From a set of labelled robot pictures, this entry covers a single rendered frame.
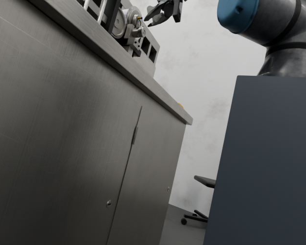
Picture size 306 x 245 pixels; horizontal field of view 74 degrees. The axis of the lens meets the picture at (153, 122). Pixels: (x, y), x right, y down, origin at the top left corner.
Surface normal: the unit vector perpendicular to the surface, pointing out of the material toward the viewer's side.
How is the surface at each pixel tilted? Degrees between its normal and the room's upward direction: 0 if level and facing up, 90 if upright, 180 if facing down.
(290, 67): 73
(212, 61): 90
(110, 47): 90
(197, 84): 90
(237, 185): 90
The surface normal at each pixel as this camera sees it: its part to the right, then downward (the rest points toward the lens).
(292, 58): -0.40, -0.50
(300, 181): -0.47, -0.22
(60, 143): 0.88, 0.17
